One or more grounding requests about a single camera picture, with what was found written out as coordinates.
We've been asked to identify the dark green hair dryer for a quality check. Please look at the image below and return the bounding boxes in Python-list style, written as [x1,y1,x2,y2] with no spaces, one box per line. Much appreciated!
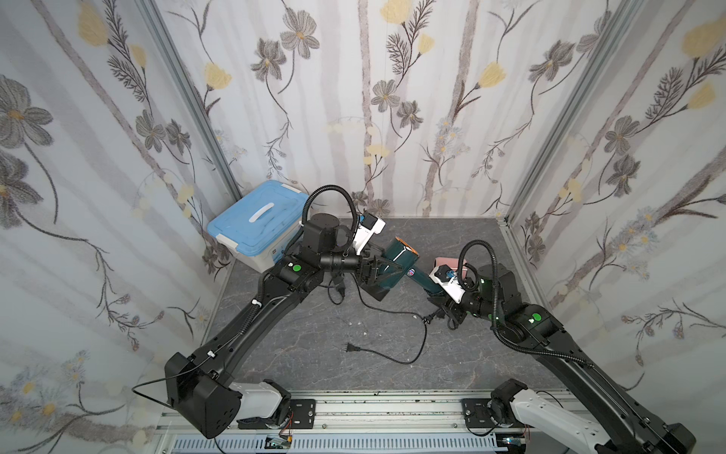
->
[357,238,448,320]

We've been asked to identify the black hair dryer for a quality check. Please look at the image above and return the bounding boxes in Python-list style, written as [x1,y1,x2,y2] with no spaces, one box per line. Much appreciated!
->
[326,274,429,366]

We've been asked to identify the pink hair dryer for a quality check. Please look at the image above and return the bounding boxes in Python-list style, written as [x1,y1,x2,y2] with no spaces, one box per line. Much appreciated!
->
[432,257,459,280]

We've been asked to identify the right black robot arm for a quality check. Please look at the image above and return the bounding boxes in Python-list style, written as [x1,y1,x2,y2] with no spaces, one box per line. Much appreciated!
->
[431,239,696,453]

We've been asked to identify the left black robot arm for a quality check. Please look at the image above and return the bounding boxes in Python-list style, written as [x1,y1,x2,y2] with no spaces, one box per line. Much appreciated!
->
[164,185,386,439]

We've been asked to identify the blue lidded storage box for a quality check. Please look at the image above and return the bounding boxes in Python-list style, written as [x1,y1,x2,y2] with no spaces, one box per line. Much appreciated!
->
[207,181,308,272]

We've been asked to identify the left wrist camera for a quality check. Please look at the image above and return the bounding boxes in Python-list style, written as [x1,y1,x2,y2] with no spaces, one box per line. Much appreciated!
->
[353,211,386,255]

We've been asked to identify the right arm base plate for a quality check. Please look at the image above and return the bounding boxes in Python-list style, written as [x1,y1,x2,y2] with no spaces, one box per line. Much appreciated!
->
[461,398,512,431]

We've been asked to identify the aluminium mounting rail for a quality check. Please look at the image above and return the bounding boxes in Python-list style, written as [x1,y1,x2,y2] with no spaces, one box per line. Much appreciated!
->
[149,390,589,453]

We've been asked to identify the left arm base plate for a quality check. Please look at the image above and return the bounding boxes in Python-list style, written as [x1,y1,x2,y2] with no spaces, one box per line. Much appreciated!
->
[236,399,317,431]

